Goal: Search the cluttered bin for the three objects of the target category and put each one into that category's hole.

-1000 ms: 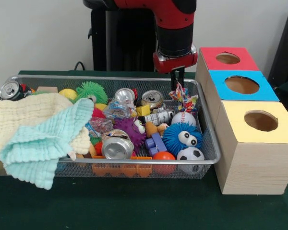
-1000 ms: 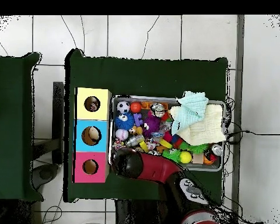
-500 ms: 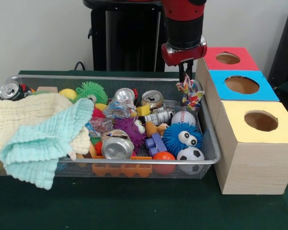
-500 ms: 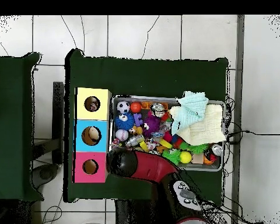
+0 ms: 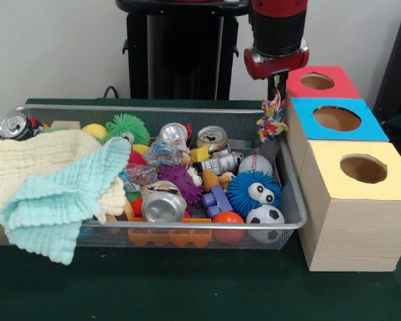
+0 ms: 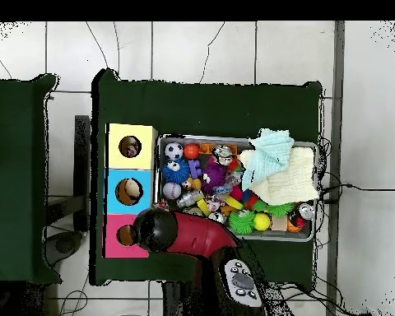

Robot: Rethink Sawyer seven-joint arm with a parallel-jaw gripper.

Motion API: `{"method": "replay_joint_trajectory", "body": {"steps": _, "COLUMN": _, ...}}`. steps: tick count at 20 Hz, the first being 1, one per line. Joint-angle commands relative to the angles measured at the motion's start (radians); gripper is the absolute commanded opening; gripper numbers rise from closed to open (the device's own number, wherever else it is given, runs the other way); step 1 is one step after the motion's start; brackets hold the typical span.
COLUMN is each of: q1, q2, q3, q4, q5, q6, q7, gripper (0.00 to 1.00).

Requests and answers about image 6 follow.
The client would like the wooden box with three holes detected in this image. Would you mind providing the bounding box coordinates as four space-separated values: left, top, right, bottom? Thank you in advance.
103 123 159 259

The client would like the green spiky ball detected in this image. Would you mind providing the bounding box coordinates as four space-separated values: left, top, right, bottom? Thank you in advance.
229 210 256 235

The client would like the cream waffle cloth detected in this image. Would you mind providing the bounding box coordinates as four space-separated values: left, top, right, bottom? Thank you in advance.
238 146 320 207

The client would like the small soccer ball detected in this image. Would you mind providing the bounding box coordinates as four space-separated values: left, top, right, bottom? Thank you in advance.
164 142 184 161

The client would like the clear mesh bin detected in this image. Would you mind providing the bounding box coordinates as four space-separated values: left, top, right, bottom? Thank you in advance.
152 132 319 243

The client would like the mint waffle cloth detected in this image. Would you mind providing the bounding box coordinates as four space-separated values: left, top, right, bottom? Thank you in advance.
241 128 295 192

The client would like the yellow ball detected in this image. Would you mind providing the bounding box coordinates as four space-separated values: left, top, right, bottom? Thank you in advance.
252 212 272 232

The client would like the blue spiky toy with eyes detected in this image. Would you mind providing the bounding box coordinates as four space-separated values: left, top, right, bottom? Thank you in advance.
160 158 192 184

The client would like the green covered side table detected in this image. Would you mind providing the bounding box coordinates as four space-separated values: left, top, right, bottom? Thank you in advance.
0 73 62 286

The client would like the crushed silver can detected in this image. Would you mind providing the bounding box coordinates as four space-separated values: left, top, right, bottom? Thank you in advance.
213 144 235 167

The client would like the small baseball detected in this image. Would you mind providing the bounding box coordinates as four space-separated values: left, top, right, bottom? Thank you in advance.
161 181 183 201

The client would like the dark green table cloth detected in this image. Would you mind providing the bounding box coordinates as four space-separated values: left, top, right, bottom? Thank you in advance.
89 67 324 291

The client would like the orange ball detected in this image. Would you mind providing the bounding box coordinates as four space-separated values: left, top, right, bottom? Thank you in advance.
184 143 201 160

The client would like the black cable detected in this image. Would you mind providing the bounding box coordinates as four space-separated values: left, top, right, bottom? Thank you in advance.
318 183 395 193

